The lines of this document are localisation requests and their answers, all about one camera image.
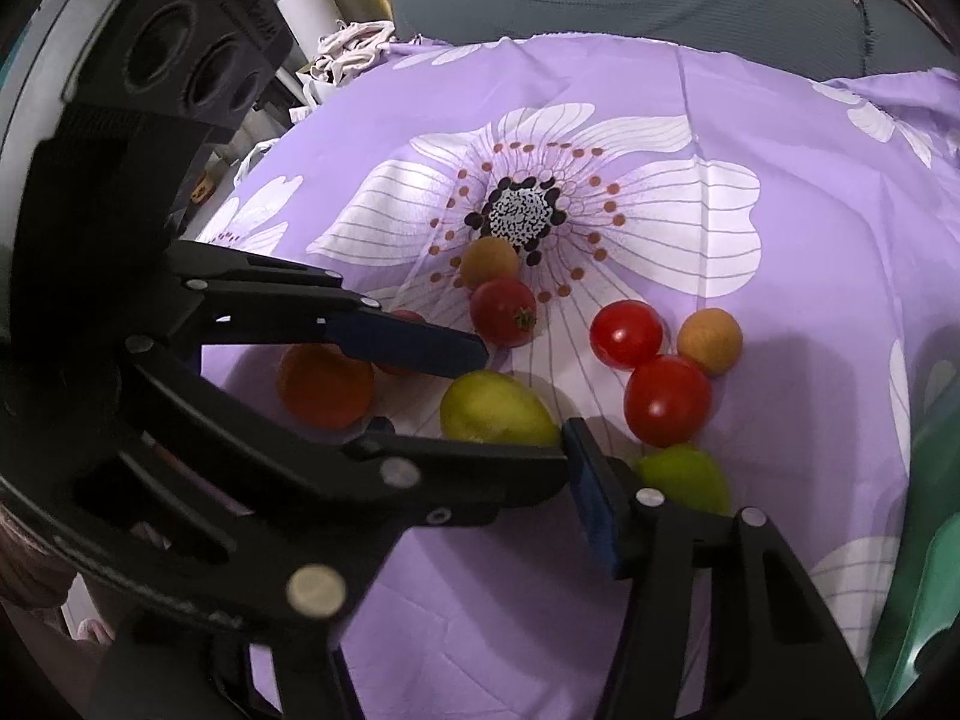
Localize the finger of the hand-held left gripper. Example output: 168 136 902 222
160 238 490 380
112 334 569 642

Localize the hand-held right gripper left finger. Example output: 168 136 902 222
94 604 368 720

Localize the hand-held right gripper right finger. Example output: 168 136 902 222
561 418 875 720

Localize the red cherry tomato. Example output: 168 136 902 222
590 300 665 370
624 355 713 448
470 277 538 348
371 309 430 377

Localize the yellow-green lemon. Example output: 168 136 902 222
439 370 562 447

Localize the orange tangerine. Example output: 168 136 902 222
276 343 376 431

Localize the green lime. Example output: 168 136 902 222
636 445 732 517

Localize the green bowl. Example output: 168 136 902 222
862 360 960 720

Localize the yellow-orange round fruit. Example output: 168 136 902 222
677 309 744 377
460 235 521 290

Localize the white plastic bag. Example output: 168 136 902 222
232 139 280 188

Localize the white cloth bundle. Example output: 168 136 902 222
309 19 396 104

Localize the purple floral bed sheet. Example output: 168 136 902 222
191 34 960 720

